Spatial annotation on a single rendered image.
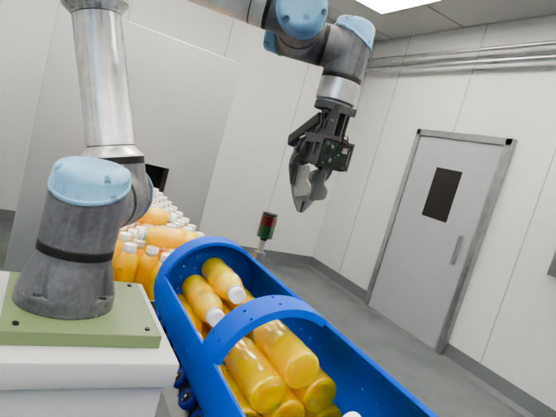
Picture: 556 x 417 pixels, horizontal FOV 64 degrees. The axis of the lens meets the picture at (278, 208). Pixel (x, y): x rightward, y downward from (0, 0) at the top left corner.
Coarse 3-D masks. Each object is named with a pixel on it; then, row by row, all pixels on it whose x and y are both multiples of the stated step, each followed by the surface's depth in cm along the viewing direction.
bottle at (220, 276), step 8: (208, 264) 115; (216, 264) 114; (224, 264) 114; (208, 272) 113; (216, 272) 110; (224, 272) 108; (232, 272) 109; (208, 280) 112; (216, 280) 108; (224, 280) 106; (232, 280) 105; (240, 280) 107; (216, 288) 107; (224, 288) 105; (224, 296) 105
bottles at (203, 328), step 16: (224, 304) 111; (192, 320) 100; (224, 368) 82; (240, 400) 73; (288, 400) 75; (256, 416) 73; (272, 416) 75; (288, 416) 76; (304, 416) 81; (320, 416) 79; (336, 416) 81
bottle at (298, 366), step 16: (256, 336) 84; (272, 336) 81; (288, 336) 80; (272, 352) 78; (288, 352) 76; (304, 352) 75; (288, 368) 74; (304, 368) 76; (288, 384) 75; (304, 384) 76
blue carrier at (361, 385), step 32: (192, 256) 117; (224, 256) 122; (160, 288) 109; (256, 288) 124; (288, 288) 97; (224, 320) 80; (256, 320) 76; (288, 320) 107; (320, 320) 82; (192, 352) 82; (224, 352) 75; (320, 352) 93; (352, 352) 79; (192, 384) 82; (224, 384) 69; (352, 384) 83; (384, 384) 72; (224, 416) 66; (384, 416) 75; (416, 416) 66
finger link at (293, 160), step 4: (296, 148) 83; (296, 152) 83; (292, 156) 83; (296, 156) 82; (300, 156) 83; (292, 160) 83; (296, 160) 83; (300, 160) 83; (292, 164) 83; (296, 164) 83; (300, 164) 83; (292, 168) 83; (296, 168) 83; (292, 172) 83; (296, 172) 83; (292, 176) 84; (296, 176) 83; (292, 180) 84; (292, 184) 84
